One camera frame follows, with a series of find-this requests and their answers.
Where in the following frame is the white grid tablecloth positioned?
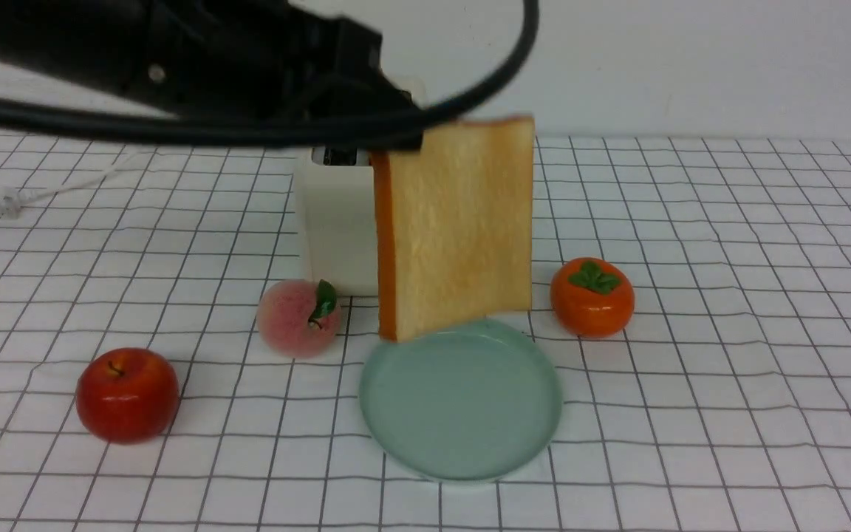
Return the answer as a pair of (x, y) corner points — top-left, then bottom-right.
(0, 131), (851, 531)

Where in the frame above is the cream white toaster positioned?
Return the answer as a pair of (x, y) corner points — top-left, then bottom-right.
(293, 147), (378, 297)

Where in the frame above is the light green round plate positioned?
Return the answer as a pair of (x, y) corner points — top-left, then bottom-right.
(358, 319), (564, 482)

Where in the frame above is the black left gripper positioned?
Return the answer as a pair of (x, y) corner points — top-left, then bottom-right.
(141, 1), (417, 126)

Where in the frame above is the toasted bread slice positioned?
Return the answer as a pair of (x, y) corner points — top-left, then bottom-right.
(369, 115), (535, 341)

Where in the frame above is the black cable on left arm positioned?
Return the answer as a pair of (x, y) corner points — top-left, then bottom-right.
(0, 0), (541, 147)

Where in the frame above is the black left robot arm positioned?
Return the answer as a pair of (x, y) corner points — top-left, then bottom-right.
(0, 1), (423, 151)

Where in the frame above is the white power cord with plug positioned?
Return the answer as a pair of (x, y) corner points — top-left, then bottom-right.
(0, 151), (146, 219)

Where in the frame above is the orange persimmon with green calyx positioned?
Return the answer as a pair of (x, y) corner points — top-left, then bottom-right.
(550, 257), (635, 338)

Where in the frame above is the red apple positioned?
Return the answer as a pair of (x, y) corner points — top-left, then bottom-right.
(75, 347), (180, 445)

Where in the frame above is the pink peach with leaf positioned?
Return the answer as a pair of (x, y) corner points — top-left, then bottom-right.
(256, 279), (342, 358)

